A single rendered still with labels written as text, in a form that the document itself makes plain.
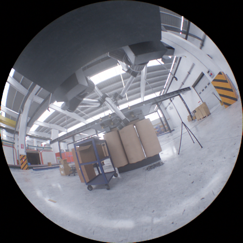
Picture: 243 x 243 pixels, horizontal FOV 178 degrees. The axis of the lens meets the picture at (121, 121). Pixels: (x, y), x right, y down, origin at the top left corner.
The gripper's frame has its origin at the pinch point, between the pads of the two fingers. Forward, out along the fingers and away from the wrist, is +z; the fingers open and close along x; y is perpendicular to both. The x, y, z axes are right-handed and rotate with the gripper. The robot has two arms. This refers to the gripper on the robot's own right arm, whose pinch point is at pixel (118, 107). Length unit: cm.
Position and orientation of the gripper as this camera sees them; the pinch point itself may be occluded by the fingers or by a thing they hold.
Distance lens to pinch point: 206.4
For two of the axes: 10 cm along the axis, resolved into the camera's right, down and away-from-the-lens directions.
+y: 7.9, -4.3, -4.4
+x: 5.3, 1.1, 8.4
